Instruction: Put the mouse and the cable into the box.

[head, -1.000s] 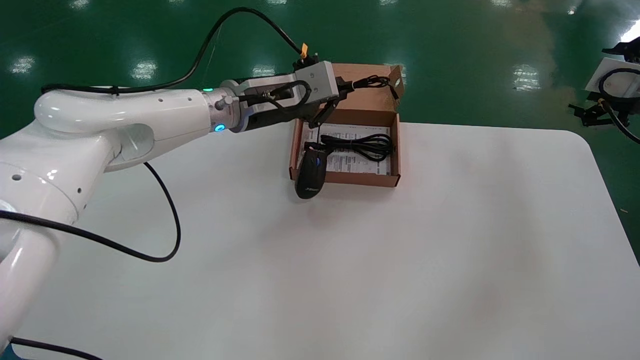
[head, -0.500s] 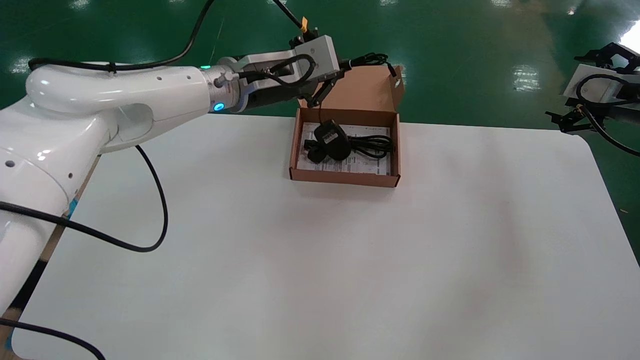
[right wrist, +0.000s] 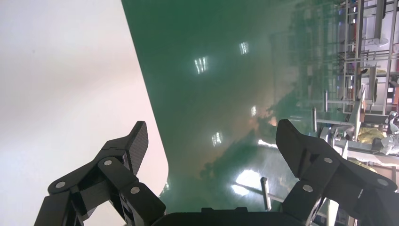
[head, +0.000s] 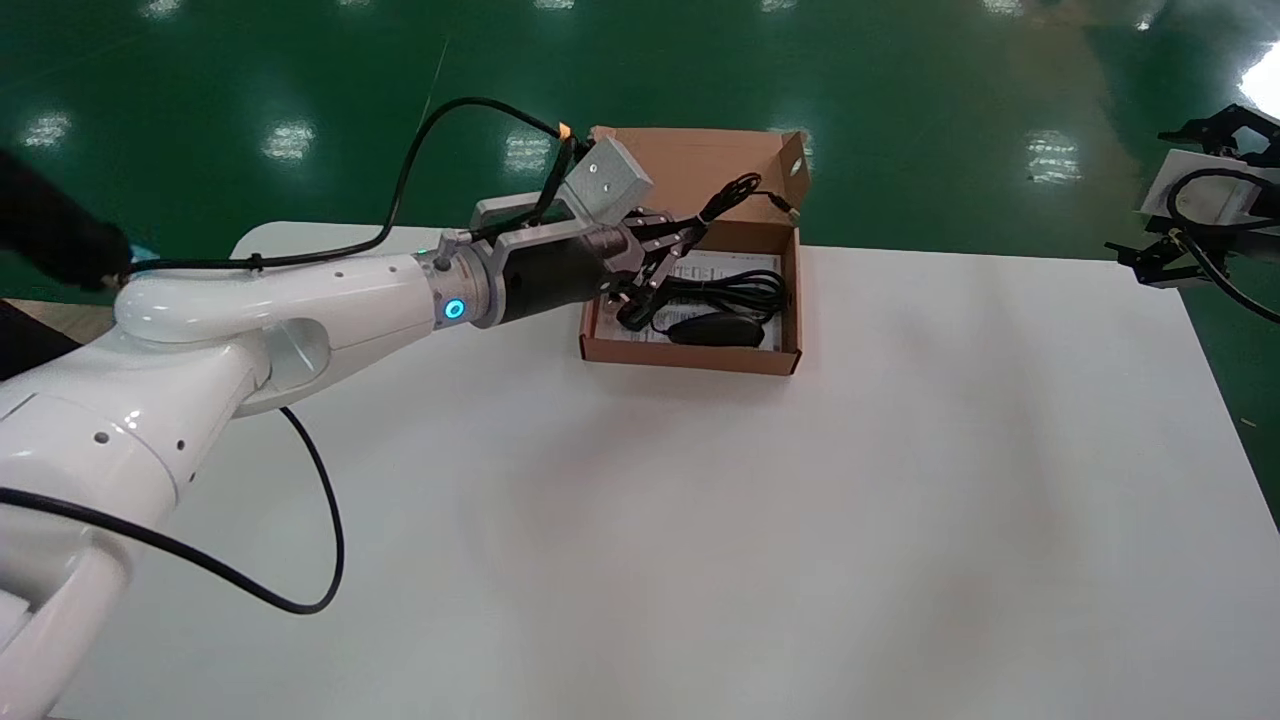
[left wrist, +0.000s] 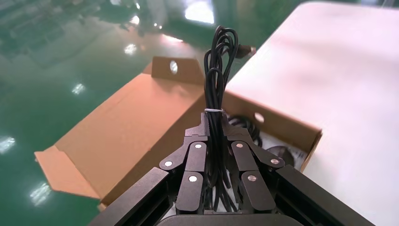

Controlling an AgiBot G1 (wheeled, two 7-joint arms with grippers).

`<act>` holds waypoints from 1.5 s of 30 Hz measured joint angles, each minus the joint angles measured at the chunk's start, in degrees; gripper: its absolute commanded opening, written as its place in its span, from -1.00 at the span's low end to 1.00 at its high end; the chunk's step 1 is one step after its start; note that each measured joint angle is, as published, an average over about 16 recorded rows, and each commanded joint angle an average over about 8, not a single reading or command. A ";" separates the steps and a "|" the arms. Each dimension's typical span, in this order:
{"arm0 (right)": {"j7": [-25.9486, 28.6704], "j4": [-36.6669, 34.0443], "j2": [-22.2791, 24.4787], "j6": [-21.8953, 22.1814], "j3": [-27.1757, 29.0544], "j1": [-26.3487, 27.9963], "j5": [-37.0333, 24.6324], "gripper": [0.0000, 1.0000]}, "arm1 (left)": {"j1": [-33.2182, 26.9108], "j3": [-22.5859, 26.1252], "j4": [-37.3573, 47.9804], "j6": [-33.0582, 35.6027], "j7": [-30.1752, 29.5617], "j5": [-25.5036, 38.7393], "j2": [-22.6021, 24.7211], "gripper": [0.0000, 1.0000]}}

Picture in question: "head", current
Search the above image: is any white printed paper manual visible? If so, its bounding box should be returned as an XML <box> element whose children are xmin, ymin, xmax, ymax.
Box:
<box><xmin>595</xmin><ymin>250</ymin><xmax>786</xmax><ymax>351</ymax></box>

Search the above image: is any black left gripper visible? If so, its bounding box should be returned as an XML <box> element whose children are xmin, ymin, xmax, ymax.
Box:
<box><xmin>488</xmin><ymin>208</ymin><xmax>713</xmax><ymax>333</ymax></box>

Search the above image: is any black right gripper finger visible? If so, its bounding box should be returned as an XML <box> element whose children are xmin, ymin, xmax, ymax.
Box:
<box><xmin>1158</xmin><ymin>103</ymin><xmax>1280</xmax><ymax>166</ymax></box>
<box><xmin>1105</xmin><ymin>232</ymin><xmax>1201</xmax><ymax>291</ymax></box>

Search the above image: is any person in black trousers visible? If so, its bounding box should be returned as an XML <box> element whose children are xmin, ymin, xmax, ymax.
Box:
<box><xmin>0</xmin><ymin>148</ymin><xmax>161</xmax><ymax>293</ymax></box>

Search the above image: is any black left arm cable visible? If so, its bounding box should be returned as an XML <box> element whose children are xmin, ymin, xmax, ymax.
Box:
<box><xmin>0</xmin><ymin>97</ymin><xmax>581</xmax><ymax>616</ymax></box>

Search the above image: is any thick black cable bundle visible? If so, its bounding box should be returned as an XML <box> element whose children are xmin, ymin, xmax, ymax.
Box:
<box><xmin>615</xmin><ymin>270</ymin><xmax>791</xmax><ymax>333</ymax></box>

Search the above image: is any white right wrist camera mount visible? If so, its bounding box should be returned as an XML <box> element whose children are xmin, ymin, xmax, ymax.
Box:
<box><xmin>1140</xmin><ymin>148</ymin><xmax>1280</xmax><ymax>233</ymax></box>

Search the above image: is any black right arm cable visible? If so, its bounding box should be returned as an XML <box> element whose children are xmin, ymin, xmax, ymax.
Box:
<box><xmin>1165</xmin><ymin>168</ymin><xmax>1280</xmax><ymax>323</ymax></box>

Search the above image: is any brown cardboard storage box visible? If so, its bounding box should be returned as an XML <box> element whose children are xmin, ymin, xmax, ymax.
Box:
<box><xmin>578</xmin><ymin>125</ymin><xmax>811</xmax><ymax>378</ymax></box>

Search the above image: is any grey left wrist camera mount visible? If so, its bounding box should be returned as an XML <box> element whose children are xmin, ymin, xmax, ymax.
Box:
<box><xmin>470</xmin><ymin>135</ymin><xmax>656</xmax><ymax>246</ymax></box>

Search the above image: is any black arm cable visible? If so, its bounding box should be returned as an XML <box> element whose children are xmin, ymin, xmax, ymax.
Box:
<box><xmin>1165</xmin><ymin>168</ymin><xmax>1280</xmax><ymax>323</ymax></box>
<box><xmin>0</xmin><ymin>97</ymin><xmax>581</xmax><ymax>616</ymax></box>

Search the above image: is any black wired computer mouse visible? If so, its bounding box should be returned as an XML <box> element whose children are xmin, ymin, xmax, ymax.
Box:
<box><xmin>655</xmin><ymin>172</ymin><xmax>801</xmax><ymax>349</ymax></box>

